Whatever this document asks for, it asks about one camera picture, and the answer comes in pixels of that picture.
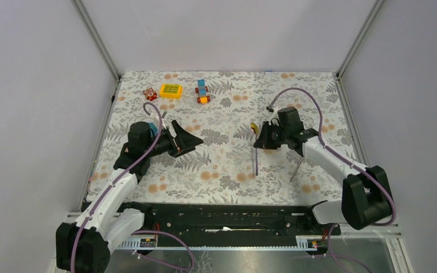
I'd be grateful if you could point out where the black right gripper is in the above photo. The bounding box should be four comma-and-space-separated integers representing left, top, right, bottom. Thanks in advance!
253, 122, 288, 150

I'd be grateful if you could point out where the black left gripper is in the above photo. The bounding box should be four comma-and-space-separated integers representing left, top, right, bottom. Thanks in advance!
144, 119, 203, 158

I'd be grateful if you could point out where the gold purple spoon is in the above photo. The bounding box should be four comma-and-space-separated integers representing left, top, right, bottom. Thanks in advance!
250, 122, 259, 176

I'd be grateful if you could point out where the teal cloth napkin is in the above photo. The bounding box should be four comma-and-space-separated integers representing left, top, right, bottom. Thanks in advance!
147, 122, 158, 137

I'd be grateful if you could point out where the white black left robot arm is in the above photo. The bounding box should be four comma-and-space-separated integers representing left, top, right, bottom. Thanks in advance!
56, 121, 204, 272

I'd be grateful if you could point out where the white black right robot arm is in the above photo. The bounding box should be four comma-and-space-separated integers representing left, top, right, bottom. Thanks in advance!
253, 106, 397, 234

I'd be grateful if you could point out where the silver utensil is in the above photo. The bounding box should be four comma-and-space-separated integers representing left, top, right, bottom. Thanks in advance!
290, 157, 305, 183

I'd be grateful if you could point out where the floral patterned table mat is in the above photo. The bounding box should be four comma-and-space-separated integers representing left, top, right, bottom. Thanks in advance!
85, 72, 355, 205

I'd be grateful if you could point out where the yellow toy brick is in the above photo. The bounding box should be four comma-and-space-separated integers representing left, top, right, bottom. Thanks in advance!
159, 84, 183, 100

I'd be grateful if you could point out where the blue orange toy car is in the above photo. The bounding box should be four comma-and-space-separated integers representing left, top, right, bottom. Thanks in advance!
195, 79, 211, 105

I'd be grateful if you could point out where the red owl toy block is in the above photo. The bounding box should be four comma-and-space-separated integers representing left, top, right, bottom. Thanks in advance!
143, 87, 158, 101

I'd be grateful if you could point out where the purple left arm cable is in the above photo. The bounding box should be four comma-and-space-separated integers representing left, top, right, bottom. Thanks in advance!
69, 102, 197, 273

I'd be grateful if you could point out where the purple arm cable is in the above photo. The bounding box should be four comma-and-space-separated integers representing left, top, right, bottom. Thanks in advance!
266, 87, 398, 273
69, 102, 197, 273

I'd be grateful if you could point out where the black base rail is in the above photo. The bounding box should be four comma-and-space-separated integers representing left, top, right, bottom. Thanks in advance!
117, 202, 331, 249

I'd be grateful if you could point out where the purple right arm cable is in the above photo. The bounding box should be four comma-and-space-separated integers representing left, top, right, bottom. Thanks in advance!
266, 87, 398, 273

